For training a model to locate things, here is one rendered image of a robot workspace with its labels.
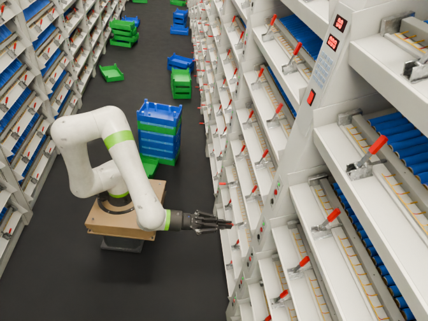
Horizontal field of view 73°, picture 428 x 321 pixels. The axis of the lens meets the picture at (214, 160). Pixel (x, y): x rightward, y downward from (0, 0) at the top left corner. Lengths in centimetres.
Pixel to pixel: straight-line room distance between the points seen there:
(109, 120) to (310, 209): 82
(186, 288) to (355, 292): 128
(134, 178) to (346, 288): 81
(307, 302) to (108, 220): 112
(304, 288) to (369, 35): 62
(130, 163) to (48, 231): 112
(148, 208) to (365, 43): 87
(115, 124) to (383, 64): 95
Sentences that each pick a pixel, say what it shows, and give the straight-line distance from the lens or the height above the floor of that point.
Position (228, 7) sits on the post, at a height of 122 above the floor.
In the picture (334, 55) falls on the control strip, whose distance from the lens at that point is 65.
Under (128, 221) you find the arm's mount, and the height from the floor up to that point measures 37.
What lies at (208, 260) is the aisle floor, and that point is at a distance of 192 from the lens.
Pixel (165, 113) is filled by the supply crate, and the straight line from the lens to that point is 235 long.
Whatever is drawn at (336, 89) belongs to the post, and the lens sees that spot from 66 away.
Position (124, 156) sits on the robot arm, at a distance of 117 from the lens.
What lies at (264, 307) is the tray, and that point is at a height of 56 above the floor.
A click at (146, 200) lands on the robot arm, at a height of 80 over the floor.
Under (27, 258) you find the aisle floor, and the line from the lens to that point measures 210.
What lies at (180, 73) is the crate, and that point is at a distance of 355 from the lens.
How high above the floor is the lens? 167
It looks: 41 degrees down
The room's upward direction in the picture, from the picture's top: 9 degrees clockwise
